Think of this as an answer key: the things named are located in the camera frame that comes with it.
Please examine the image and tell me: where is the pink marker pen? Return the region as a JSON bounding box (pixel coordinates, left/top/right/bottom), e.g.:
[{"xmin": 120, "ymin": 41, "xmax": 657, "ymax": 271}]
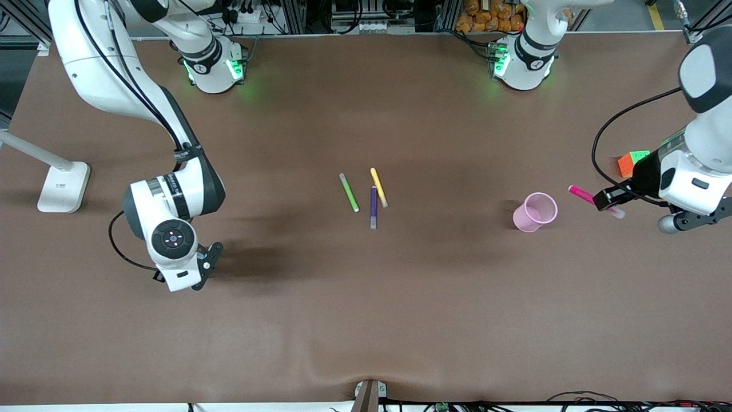
[{"xmin": 568, "ymin": 184, "xmax": 626, "ymax": 219}]

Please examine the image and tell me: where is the multicoloured puzzle cube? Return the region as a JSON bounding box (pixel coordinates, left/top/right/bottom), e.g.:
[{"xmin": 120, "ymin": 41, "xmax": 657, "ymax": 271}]
[{"xmin": 618, "ymin": 150, "xmax": 651, "ymax": 179}]

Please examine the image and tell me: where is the pink plastic cup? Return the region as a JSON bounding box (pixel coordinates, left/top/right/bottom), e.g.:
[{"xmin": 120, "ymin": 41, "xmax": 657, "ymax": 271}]
[{"xmin": 512, "ymin": 192, "xmax": 558, "ymax": 233}]

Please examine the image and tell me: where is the orange bags pile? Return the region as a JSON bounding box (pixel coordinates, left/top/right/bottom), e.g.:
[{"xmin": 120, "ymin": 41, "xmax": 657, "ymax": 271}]
[{"xmin": 456, "ymin": 0, "xmax": 527, "ymax": 33}]

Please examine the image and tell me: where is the yellow marker pen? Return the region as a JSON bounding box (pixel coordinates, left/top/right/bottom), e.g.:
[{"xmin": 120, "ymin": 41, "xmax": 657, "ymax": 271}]
[{"xmin": 369, "ymin": 167, "xmax": 389, "ymax": 208}]

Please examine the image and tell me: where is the green marker pen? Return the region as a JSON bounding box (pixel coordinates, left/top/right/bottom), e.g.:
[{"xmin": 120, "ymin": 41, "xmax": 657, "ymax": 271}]
[{"xmin": 339, "ymin": 173, "xmax": 360, "ymax": 213}]

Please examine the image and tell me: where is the white power strip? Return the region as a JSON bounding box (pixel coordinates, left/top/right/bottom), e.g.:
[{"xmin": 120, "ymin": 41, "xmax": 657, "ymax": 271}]
[{"xmin": 220, "ymin": 5, "xmax": 275, "ymax": 35}]

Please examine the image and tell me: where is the white stand with pole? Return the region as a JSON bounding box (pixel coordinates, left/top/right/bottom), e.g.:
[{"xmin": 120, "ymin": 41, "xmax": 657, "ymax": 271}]
[{"xmin": 0, "ymin": 130, "xmax": 91, "ymax": 214}]

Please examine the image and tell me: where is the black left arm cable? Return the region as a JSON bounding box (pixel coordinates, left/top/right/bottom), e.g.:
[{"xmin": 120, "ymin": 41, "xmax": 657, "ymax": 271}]
[{"xmin": 591, "ymin": 86, "xmax": 687, "ymax": 208}]

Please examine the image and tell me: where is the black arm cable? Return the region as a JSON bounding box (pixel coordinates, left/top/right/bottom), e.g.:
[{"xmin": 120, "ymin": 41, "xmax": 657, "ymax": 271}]
[
  {"xmin": 591, "ymin": 86, "xmax": 687, "ymax": 208},
  {"xmin": 73, "ymin": 0, "xmax": 189, "ymax": 281}
]

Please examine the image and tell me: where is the aluminium frame profile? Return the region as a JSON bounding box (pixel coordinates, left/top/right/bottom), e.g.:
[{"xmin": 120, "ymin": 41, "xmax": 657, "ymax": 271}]
[
  {"xmin": 0, "ymin": 0, "xmax": 55, "ymax": 41},
  {"xmin": 685, "ymin": 0, "xmax": 732, "ymax": 44}
]

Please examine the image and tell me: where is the black cable bundle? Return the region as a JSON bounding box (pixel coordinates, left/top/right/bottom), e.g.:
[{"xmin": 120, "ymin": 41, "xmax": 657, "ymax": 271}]
[{"xmin": 546, "ymin": 391, "xmax": 732, "ymax": 412}]

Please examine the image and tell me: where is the metal table edge bracket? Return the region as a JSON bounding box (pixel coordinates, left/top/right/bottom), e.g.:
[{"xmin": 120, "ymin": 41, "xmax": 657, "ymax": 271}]
[{"xmin": 353, "ymin": 380, "xmax": 387, "ymax": 412}]

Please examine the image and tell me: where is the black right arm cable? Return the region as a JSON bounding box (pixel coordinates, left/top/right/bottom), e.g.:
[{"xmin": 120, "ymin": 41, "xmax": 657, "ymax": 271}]
[{"xmin": 73, "ymin": 0, "xmax": 189, "ymax": 281}]

